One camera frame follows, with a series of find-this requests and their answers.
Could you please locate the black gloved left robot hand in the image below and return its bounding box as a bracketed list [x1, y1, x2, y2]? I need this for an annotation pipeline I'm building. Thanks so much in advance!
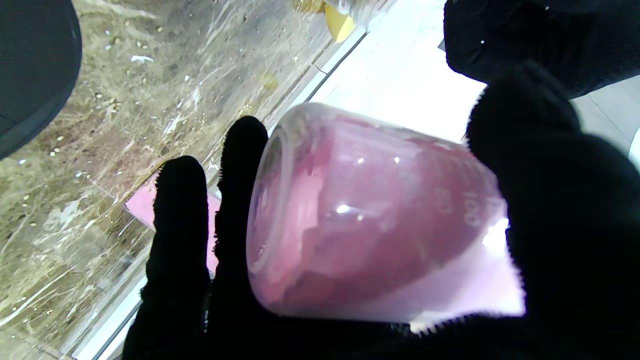
[444, 0, 640, 99]

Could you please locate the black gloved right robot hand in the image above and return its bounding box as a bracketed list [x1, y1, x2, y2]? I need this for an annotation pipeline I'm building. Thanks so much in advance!
[122, 60, 640, 360]

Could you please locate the pink plastic measuring cup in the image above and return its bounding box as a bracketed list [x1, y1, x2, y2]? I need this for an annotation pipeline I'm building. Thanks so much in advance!
[245, 102, 527, 334]

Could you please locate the black round jar lid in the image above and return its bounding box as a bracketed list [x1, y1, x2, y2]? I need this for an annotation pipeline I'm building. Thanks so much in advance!
[0, 0, 84, 161]

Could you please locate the pink container with white lid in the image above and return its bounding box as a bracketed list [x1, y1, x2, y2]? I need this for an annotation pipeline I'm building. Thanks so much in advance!
[123, 169, 222, 277]

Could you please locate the yellow plastic bowl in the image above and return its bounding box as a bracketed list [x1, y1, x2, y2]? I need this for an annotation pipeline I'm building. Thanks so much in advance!
[325, 4, 358, 44]

